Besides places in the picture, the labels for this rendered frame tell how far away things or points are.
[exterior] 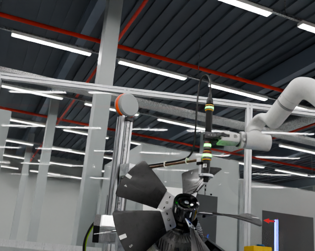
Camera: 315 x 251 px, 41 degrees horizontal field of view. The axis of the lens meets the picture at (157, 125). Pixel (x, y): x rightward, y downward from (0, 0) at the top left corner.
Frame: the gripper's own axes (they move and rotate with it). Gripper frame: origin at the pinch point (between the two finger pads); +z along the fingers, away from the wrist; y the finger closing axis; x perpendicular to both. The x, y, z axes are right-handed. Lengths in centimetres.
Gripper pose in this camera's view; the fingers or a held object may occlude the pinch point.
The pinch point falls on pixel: (207, 136)
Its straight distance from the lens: 211.4
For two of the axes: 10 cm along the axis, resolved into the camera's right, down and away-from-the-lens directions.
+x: 0.8, -9.5, 3.0
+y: -1.1, 2.9, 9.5
